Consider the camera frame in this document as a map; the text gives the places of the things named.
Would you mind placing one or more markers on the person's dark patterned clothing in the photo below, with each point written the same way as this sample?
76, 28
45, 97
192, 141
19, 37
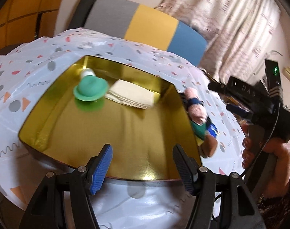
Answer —
281, 210

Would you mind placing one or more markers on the green hat-shaped squeeze bottle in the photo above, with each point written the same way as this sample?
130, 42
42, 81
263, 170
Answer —
90, 88

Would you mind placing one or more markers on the printed confetti tablecloth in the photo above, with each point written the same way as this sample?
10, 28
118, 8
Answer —
64, 45

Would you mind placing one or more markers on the person's right hand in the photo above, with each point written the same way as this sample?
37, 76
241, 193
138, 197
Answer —
248, 145

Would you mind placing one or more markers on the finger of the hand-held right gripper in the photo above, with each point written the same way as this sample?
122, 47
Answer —
219, 87
236, 110

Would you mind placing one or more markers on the black padded post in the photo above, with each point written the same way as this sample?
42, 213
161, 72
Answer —
85, 7

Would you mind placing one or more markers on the pink plush doll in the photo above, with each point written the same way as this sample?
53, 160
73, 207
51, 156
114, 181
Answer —
196, 109

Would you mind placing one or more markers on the gold metal tin box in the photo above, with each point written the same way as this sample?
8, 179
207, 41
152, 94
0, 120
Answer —
126, 133

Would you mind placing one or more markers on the wooden wardrobe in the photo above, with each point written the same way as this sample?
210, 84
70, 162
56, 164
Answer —
18, 12

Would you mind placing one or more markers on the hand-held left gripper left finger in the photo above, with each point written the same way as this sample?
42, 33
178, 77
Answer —
101, 169

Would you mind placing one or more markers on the beige patterned curtain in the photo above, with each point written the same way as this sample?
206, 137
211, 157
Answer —
230, 21

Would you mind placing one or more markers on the folded beige cloth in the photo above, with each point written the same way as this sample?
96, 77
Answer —
133, 94

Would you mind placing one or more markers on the person's right forearm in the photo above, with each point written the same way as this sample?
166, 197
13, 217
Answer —
282, 169

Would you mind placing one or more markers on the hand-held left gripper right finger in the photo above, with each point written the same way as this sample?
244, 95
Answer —
185, 169

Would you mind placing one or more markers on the grey yellow blue chair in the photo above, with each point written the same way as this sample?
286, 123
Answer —
149, 26

